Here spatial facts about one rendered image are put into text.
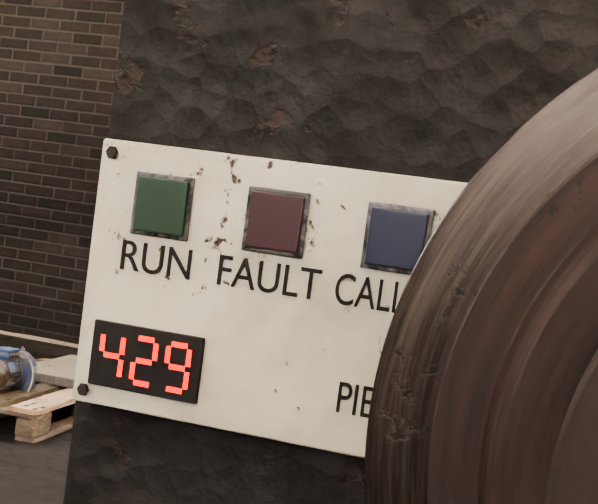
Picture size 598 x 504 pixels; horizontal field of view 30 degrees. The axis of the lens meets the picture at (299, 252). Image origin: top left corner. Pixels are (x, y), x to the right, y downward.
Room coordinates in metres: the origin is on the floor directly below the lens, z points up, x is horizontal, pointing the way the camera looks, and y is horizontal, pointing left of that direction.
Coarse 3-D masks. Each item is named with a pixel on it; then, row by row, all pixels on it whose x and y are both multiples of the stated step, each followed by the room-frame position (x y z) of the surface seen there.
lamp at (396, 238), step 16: (384, 208) 0.68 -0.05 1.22; (384, 224) 0.68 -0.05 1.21; (400, 224) 0.68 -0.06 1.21; (416, 224) 0.67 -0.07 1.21; (368, 240) 0.68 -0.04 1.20; (384, 240) 0.68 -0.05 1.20; (400, 240) 0.68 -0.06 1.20; (416, 240) 0.67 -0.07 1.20; (368, 256) 0.68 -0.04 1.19; (384, 256) 0.68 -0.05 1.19; (400, 256) 0.68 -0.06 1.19; (416, 256) 0.67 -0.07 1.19
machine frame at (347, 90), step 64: (128, 0) 0.76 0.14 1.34; (192, 0) 0.75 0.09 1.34; (256, 0) 0.74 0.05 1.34; (320, 0) 0.72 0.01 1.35; (384, 0) 0.71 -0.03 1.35; (448, 0) 0.70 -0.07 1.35; (512, 0) 0.69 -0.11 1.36; (576, 0) 0.68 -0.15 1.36; (128, 64) 0.76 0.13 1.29; (192, 64) 0.75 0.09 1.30; (256, 64) 0.74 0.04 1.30; (320, 64) 0.72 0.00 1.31; (384, 64) 0.71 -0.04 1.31; (448, 64) 0.70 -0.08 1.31; (512, 64) 0.69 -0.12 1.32; (576, 64) 0.68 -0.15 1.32; (128, 128) 0.76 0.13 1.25; (192, 128) 0.75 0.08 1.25; (256, 128) 0.73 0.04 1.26; (320, 128) 0.72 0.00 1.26; (384, 128) 0.71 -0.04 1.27; (448, 128) 0.70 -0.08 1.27; (512, 128) 0.69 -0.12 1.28; (128, 448) 0.75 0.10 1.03; (192, 448) 0.74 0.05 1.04; (256, 448) 0.73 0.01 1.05
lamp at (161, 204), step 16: (144, 176) 0.73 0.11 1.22; (144, 192) 0.73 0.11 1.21; (160, 192) 0.72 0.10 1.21; (176, 192) 0.72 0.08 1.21; (144, 208) 0.73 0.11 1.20; (160, 208) 0.72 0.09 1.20; (176, 208) 0.72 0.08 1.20; (144, 224) 0.73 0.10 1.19; (160, 224) 0.72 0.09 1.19; (176, 224) 0.72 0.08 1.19
